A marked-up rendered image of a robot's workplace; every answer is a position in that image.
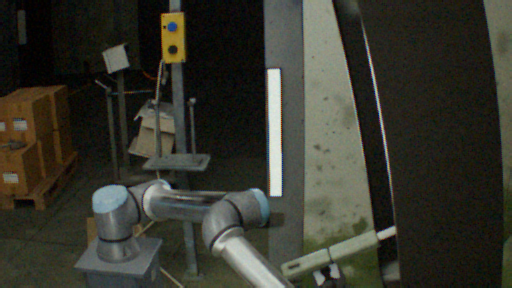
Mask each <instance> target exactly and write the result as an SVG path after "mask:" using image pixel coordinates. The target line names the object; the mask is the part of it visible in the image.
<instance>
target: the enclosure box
mask: <svg viewBox="0 0 512 288"><path fill-rule="evenodd" d="M331 3H332V7H333V12H334V14H335V17H336V22H337V26H338V31H339V36H340V41H341V46H342V50H343V56H344V60H345V64H346V68H347V71H348V76H349V80H350V86H351V90H352V96H353V100H354V106H355V110H356V116H357V121H358V132H359V137H360V142H361V147H362V152H363V157H364V163H365V173H366V177H367V183H368V187H369V188H368V193H369V197H370V203H371V213H372V218H373V227H374V230H375V232H376V233H378V232H380V231H383V230H386V229H388V228H391V227H393V226H395V233H396V234H394V235H392V236H389V237H387V238H384V239H382V240H379V241H380V244H381V246H380V247H377V248H376V251H377V260H378V269H379V278H380V279H381V283H382V286H383V287H382V288H501V287H502V274H503V272H502V268H503V263H502V262H503V245H504V244H503V238H504V234H503V230H504V224H503V221H504V214H503V211H504V204H503V199H504V193H503V184H504V183H503V162H502V142H501V131H500V121H499V108H498V99H497V89H496V79H495V69H494V62H493V57H492V48H491V41H490V37H489V28H488V23H487V19H486V10H485V7H484V0H331Z"/></svg>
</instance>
